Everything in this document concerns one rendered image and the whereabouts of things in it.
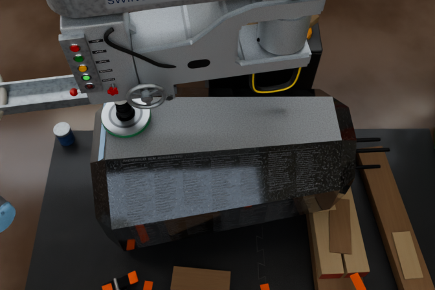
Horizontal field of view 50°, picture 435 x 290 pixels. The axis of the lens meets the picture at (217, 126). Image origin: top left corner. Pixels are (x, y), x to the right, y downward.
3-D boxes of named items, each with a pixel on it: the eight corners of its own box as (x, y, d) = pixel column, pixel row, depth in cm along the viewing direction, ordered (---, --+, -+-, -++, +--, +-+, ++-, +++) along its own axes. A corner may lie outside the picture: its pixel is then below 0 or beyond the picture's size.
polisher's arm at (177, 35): (292, 46, 202) (312, -48, 161) (307, 89, 191) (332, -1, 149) (122, 69, 196) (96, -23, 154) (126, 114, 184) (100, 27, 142)
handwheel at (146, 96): (166, 87, 183) (162, 63, 170) (169, 108, 178) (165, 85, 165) (127, 92, 182) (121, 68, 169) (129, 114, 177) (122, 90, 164)
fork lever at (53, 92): (172, 64, 198) (171, 56, 193) (178, 101, 188) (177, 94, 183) (3, 83, 190) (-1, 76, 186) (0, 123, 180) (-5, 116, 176)
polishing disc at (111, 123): (144, 138, 200) (144, 136, 199) (96, 132, 202) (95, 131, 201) (154, 98, 211) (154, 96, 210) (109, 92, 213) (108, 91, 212)
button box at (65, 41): (103, 85, 170) (84, 30, 146) (103, 90, 169) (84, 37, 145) (81, 88, 170) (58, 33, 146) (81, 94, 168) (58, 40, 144)
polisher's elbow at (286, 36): (254, 19, 185) (258, -20, 169) (303, 19, 185) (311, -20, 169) (256, 57, 175) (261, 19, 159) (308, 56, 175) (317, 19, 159)
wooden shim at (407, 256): (391, 233, 256) (391, 232, 255) (408, 232, 257) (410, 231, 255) (403, 279, 243) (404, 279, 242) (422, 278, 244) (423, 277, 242)
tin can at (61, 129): (62, 131, 299) (56, 120, 288) (77, 133, 299) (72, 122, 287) (57, 145, 294) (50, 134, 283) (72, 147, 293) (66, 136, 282)
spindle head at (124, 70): (177, 54, 195) (167, -33, 157) (184, 97, 184) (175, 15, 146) (90, 66, 192) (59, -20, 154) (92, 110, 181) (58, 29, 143)
